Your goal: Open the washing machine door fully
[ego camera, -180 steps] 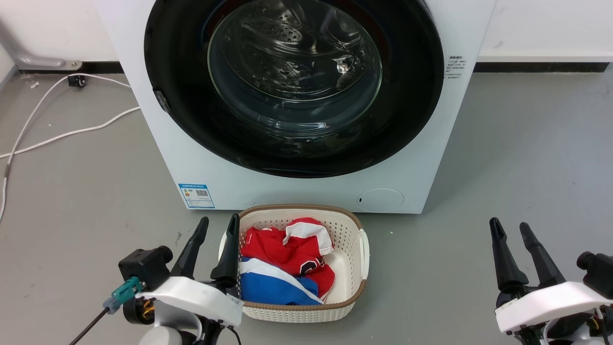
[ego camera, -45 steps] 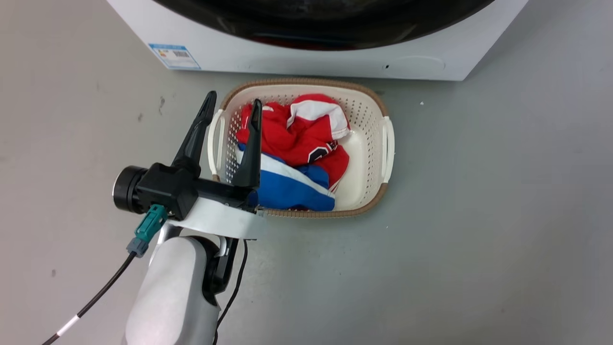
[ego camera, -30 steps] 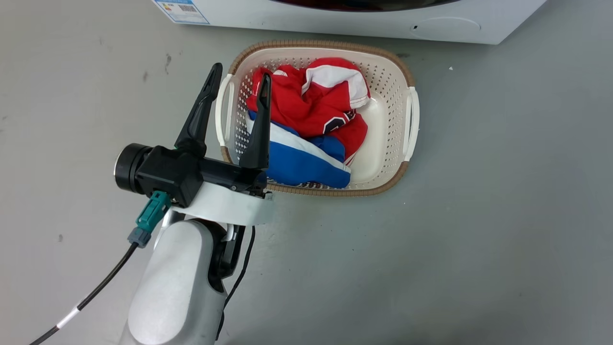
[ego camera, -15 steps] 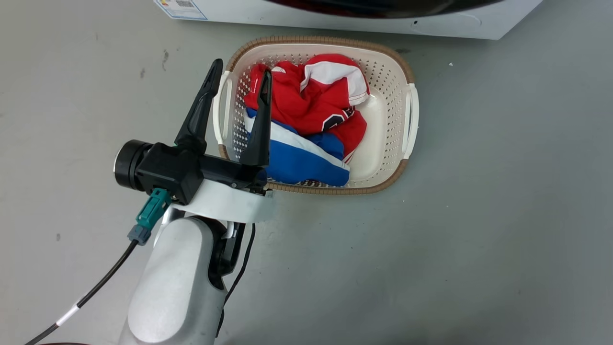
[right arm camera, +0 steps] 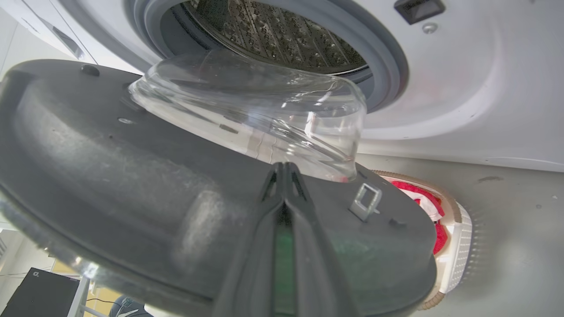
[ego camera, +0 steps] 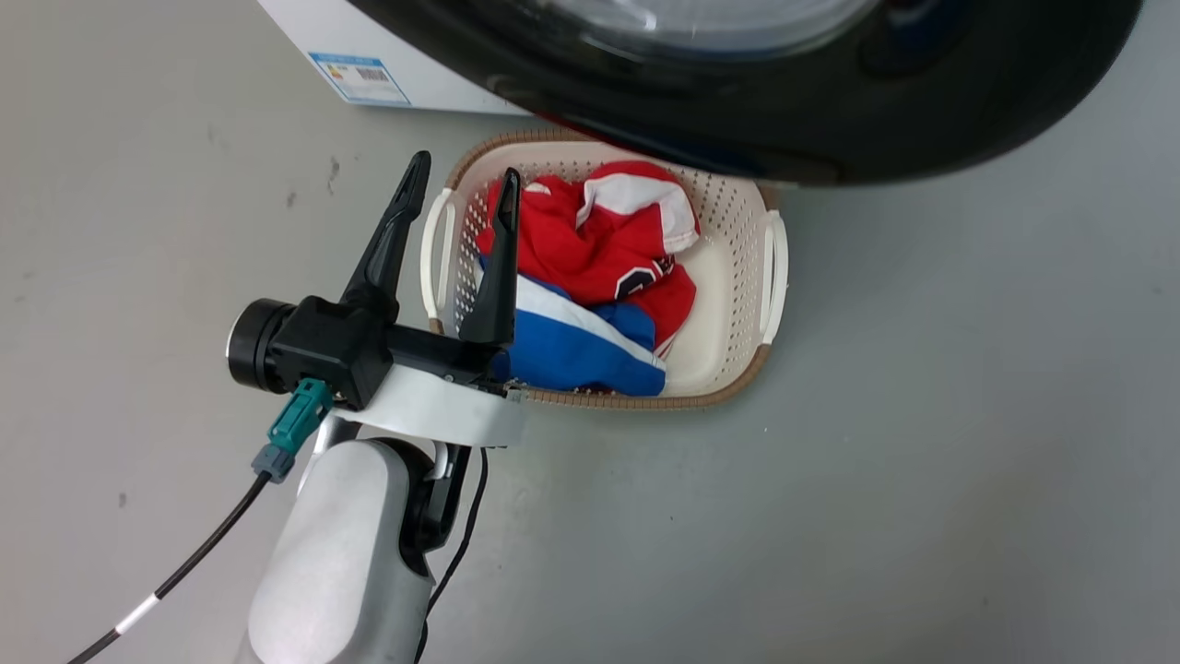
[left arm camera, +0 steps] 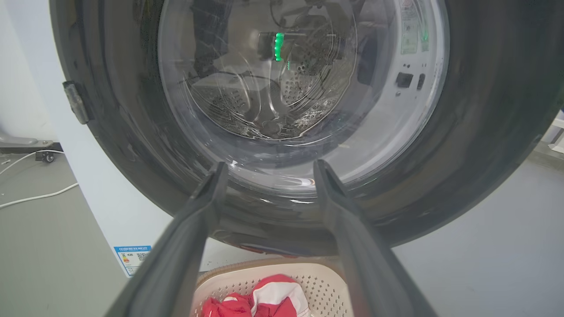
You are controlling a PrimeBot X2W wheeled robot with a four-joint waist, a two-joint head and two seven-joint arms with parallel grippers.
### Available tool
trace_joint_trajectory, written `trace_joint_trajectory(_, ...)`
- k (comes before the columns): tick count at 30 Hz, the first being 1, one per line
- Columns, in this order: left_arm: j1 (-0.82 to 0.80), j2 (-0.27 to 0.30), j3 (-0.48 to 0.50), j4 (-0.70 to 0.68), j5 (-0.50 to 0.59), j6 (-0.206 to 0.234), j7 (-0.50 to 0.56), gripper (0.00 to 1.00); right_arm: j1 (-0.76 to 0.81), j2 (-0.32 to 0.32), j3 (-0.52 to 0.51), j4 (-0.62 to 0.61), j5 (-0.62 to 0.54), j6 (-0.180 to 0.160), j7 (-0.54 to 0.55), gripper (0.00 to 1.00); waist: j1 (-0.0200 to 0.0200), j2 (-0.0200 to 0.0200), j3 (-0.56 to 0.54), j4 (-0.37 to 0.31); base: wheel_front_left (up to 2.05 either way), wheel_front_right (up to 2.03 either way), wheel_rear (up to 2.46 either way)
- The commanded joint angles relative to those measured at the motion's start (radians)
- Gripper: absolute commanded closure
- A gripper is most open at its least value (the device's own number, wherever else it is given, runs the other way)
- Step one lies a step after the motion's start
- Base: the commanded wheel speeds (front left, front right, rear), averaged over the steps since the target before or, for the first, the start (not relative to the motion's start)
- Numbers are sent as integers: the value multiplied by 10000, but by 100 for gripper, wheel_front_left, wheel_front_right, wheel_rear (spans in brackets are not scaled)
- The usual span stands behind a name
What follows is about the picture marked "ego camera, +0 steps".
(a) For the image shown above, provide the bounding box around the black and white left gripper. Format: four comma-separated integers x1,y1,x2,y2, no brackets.
227,150,527,451

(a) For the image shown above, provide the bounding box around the white washing machine body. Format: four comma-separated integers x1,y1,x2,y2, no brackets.
255,0,537,117

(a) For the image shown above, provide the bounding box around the black round washing machine door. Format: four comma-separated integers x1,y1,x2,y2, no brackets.
345,0,1145,189

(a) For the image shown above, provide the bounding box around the red and white jersey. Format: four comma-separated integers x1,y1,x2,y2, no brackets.
474,160,702,362

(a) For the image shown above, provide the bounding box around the blue garment with white stripe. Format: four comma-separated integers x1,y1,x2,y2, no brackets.
477,257,668,398

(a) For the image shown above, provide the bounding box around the blue energy label sticker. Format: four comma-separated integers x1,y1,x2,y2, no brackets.
307,52,413,107

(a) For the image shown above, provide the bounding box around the cream perforated plastic laundry basket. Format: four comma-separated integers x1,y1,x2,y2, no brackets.
419,128,791,412

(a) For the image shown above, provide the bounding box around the black cable with teal connector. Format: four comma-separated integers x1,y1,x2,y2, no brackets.
65,376,336,664

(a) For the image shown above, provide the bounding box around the thin black cable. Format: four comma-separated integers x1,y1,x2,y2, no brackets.
412,446,490,664

